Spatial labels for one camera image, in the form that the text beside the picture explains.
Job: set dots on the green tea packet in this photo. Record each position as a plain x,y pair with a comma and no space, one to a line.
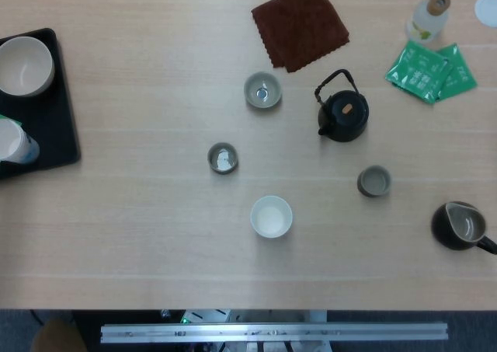
458,76
415,72

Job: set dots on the grey flared tea bowl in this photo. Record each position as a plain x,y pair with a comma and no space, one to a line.
252,95

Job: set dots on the brown round cushion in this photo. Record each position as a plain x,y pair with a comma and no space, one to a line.
58,336

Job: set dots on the white paper cup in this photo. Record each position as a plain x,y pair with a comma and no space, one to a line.
272,218

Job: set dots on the printed paper cup stack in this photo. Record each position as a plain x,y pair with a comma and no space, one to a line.
15,142

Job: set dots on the glass bottle with wooden cap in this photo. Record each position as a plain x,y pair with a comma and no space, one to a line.
425,21

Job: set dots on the black plastic tray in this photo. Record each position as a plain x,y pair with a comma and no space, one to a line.
58,134

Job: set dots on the brown folded cloth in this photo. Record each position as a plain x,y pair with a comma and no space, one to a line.
299,29

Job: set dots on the white round lid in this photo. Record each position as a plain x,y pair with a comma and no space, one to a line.
487,10

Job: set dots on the dark cylindrical teacup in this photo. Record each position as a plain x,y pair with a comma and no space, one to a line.
365,190
217,152

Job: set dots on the cream bowl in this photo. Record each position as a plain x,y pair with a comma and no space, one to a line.
23,68

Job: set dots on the aluminium rail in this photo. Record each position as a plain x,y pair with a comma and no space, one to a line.
233,332

